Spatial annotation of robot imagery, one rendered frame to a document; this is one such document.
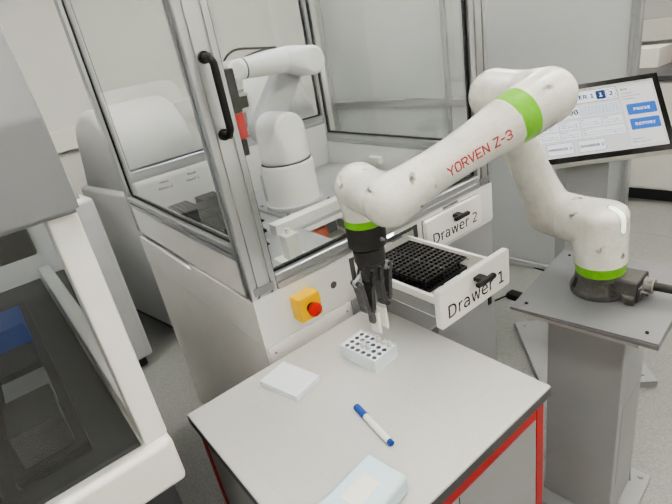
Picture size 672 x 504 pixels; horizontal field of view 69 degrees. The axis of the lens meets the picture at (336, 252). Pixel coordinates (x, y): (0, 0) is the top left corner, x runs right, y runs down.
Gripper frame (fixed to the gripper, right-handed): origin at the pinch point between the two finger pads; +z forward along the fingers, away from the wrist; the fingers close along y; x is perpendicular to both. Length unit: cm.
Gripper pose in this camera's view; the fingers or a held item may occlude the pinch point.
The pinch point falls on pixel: (379, 318)
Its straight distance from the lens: 123.6
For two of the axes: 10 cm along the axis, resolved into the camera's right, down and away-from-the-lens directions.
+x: 6.9, 1.9, -7.0
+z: 1.7, 9.0, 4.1
